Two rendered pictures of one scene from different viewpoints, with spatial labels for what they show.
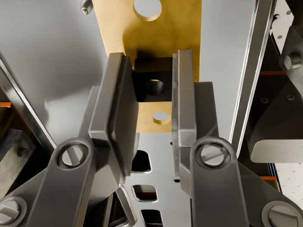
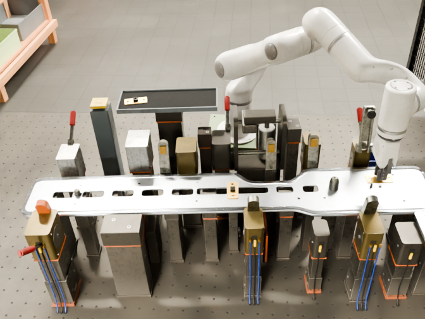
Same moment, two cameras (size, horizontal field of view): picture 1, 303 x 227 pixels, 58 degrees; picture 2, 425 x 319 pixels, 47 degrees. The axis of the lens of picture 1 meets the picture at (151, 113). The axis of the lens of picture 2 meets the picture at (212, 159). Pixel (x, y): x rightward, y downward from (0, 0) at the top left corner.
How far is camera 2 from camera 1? 1.61 m
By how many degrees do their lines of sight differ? 58
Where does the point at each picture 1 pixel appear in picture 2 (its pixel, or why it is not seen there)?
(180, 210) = (269, 199)
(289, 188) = not seen: outside the picture
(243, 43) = not seen: hidden behind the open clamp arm
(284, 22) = (311, 302)
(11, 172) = (310, 156)
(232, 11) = not seen: hidden behind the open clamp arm
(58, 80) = (347, 178)
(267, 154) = (318, 223)
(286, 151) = (321, 228)
